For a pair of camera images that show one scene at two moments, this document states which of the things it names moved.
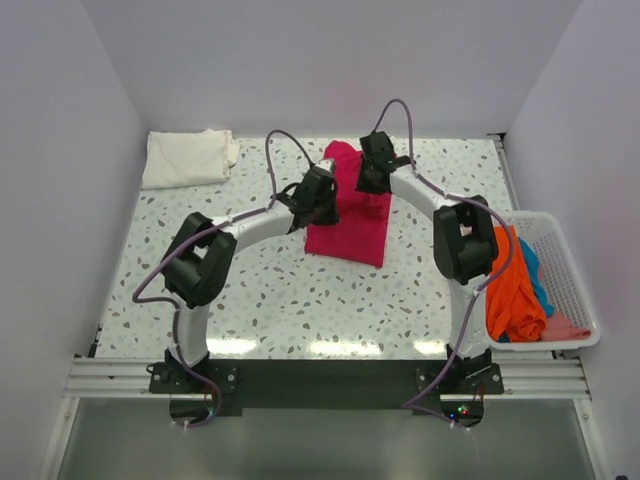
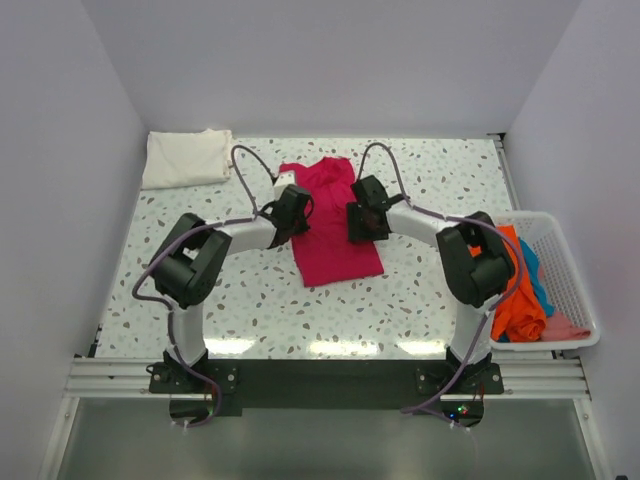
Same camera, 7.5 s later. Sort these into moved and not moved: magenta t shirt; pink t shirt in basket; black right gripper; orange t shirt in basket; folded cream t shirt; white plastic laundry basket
Moved: magenta t shirt; black right gripper
Not moved: orange t shirt in basket; pink t shirt in basket; white plastic laundry basket; folded cream t shirt
